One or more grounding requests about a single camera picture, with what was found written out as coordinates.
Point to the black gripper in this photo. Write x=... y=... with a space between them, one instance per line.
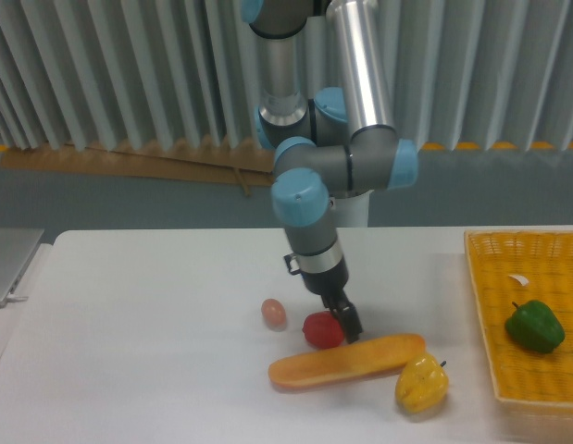
x=329 y=285

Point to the red bell pepper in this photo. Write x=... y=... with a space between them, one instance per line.
x=322 y=330

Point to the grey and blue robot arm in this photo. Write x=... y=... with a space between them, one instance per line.
x=341 y=143

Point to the yellow bell pepper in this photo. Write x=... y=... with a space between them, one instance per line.
x=423 y=384

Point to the green bell pepper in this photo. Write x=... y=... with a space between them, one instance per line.
x=534 y=326

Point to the brown egg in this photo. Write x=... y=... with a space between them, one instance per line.
x=274 y=314

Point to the long bread baguette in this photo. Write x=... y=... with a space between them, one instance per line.
x=360 y=360

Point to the brown cardboard sheet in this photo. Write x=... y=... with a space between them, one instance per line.
x=245 y=166

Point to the white paper scrap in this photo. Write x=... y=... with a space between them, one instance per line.
x=520 y=279

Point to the yellow woven basket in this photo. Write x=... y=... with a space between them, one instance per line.
x=521 y=377

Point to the silver laptop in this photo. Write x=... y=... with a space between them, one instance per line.
x=17 y=249

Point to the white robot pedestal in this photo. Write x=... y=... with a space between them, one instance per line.
x=351 y=211

